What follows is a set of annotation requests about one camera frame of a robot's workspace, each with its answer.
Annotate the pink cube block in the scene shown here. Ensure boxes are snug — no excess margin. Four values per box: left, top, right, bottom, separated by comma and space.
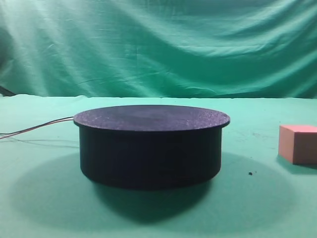
278, 125, 317, 165

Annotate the black round turntable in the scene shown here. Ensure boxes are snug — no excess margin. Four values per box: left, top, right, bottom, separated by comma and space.
73, 105, 230, 190

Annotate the green cloth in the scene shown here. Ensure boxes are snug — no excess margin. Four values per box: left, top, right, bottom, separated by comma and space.
0, 0, 317, 238

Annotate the black wire to turntable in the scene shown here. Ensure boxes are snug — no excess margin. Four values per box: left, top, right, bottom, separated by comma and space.
0, 119, 75, 140

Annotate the red wire to turntable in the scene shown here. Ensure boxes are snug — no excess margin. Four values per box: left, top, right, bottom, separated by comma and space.
0, 117, 75, 136

